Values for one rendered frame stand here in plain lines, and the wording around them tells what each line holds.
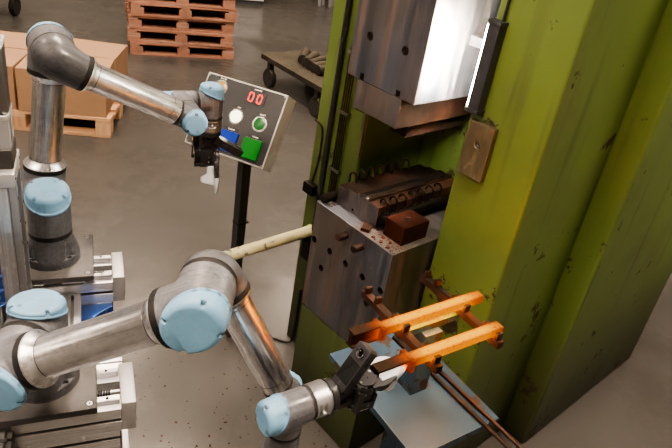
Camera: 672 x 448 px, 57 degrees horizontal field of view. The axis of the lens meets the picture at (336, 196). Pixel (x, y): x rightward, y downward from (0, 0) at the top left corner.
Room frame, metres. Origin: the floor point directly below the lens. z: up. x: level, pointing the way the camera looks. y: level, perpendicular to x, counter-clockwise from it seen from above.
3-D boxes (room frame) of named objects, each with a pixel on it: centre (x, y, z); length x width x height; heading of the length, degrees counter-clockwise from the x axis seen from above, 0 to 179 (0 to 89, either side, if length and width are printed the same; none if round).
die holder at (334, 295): (1.96, -0.27, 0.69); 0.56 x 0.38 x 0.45; 135
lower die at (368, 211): (1.99, -0.22, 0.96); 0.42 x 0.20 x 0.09; 135
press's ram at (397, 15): (1.96, -0.25, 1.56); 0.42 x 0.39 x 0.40; 135
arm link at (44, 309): (1.01, 0.59, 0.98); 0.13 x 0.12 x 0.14; 4
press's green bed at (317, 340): (1.96, -0.27, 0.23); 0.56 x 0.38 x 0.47; 135
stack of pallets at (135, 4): (6.48, 1.93, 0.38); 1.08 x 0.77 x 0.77; 112
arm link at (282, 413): (0.92, 0.03, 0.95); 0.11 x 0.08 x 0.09; 127
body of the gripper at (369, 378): (1.02, -0.10, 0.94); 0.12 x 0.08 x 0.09; 127
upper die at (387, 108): (1.99, -0.22, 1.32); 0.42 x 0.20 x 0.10; 135
